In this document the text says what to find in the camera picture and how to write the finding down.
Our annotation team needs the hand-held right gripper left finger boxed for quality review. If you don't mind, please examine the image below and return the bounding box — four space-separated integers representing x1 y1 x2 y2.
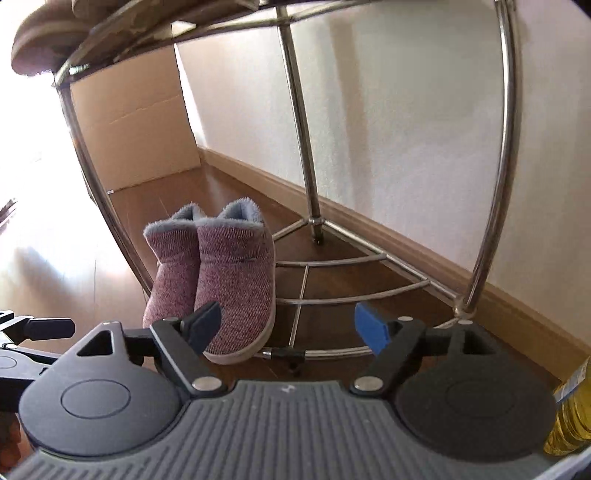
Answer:
62 301 228 398

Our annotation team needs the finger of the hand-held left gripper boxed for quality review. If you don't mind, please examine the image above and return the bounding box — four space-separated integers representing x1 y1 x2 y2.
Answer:
23 318 77 341

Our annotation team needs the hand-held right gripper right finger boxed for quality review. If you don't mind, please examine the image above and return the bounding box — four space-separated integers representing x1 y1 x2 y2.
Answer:
350 302 498 398

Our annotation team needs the purple knitted slipper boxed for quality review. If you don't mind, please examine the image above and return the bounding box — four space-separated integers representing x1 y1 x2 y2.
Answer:
193 198 279 366
141 202 209 330

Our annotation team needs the metal shoe rack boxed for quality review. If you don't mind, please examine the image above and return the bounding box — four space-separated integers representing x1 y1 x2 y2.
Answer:
52 0 522 367

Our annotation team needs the cardboard box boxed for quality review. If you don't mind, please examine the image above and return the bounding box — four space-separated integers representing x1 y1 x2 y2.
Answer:
68 46 202 193

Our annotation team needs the yellow oil bottle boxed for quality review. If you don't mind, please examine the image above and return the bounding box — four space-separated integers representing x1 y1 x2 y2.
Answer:
542 354 591 459

